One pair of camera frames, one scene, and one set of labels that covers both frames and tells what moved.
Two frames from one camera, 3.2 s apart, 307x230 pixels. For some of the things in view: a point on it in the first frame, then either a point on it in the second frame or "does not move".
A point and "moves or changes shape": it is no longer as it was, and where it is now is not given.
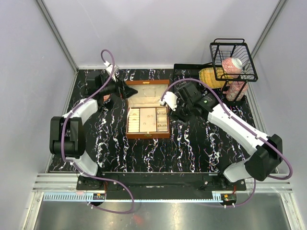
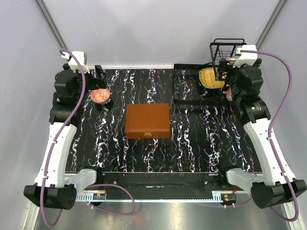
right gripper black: x=176 y=115 to x=225 y=66
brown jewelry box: x=145 y=118 moves or changes shape
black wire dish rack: x=232 y=61 does not move
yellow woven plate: x=213 y=77 does not move
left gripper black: x=124 y=92 to x=99 y=82
